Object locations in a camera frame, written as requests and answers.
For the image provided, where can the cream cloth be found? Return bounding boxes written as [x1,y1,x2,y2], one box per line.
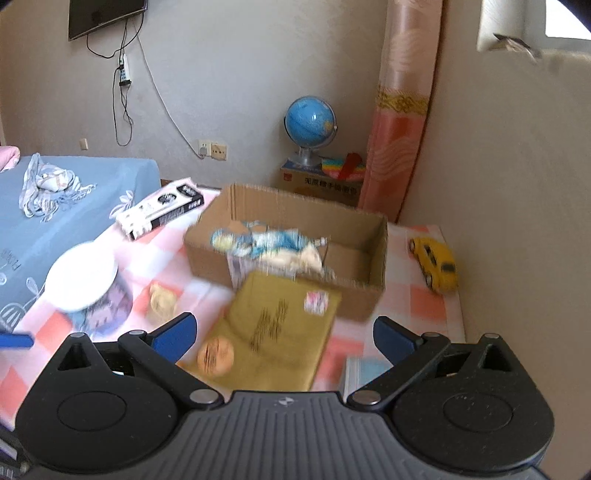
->
[146,283,178,323]

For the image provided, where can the blue patterned sachet with tassel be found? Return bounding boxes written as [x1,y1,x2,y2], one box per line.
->
[211,222,332,279]

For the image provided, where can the folded blue face mask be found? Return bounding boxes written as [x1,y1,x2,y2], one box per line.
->
[339,356,392,400]

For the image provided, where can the yellow toy car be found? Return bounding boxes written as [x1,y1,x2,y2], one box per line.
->
[408,237,459,295]

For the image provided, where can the blue floral bedsheet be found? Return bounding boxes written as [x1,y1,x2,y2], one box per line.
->
[1,156,160,331]

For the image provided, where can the clear jar white lid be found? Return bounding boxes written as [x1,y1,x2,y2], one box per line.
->
[44,241,133,337]

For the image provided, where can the gold tissue pack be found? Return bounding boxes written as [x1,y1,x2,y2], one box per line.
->
[179,272,342,393]

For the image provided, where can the brown cardboard box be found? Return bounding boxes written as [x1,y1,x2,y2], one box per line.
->
[183,184,388,322]

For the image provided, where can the black white carton box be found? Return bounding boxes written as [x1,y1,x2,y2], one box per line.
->
[115,178,204,241]

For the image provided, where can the white blue scarf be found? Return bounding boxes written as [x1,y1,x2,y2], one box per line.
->
[19,153,96,222]

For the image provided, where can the rainbow coloured toy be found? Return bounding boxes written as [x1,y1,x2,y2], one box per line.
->
[322,152,366,182]

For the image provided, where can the cardboard box under globe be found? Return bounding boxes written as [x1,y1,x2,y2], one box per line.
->
[276,160,362,207]

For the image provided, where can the blue desk globe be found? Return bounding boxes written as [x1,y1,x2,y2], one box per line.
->
[283,96,338,168]

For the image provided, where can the white power strip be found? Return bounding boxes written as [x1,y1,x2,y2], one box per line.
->
[118,52,131,87]

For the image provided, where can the pink orange curtain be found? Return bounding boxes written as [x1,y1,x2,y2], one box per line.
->
[359,0,444,222]

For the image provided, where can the white wall socket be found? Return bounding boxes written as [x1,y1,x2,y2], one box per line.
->
[197,140,228,161]

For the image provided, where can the white wall cable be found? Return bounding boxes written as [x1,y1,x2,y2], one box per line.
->
[136,32,205,160]

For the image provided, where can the black wall television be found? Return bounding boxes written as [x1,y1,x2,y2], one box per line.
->
[68,0,148,41]

